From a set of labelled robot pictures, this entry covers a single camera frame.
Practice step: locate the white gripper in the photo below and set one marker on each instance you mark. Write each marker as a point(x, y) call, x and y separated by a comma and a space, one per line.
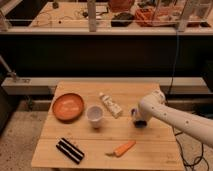
point(136, 116)

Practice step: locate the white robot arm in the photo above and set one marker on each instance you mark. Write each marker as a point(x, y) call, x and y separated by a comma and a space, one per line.
point(153, 105)

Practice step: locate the white tube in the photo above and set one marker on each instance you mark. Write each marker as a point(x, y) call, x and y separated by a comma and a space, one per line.
point(110, 105)

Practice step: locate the orange toy carrot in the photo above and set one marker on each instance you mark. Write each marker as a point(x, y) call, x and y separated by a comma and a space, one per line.
point(122, 149)

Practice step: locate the white cup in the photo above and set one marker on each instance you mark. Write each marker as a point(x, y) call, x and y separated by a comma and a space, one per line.
point(94, 115)

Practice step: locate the orange plate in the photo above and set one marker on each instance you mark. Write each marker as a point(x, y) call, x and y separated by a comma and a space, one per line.
point(68, 107)

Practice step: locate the black white striped box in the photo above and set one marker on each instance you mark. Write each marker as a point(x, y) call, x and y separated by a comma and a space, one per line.
point(70, 150)

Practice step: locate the black pouch on bench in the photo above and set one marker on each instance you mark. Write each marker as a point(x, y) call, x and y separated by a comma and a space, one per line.
point(122, 19)

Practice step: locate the orange crate on bench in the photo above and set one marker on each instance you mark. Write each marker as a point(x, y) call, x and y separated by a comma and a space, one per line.
point(153, 17)

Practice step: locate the wooden background workbench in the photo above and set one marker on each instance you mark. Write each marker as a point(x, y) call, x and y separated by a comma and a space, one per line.
point(191, 17)

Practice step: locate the metal clamp bracket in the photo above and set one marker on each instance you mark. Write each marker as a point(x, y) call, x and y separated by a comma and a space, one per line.
point(12, 74)

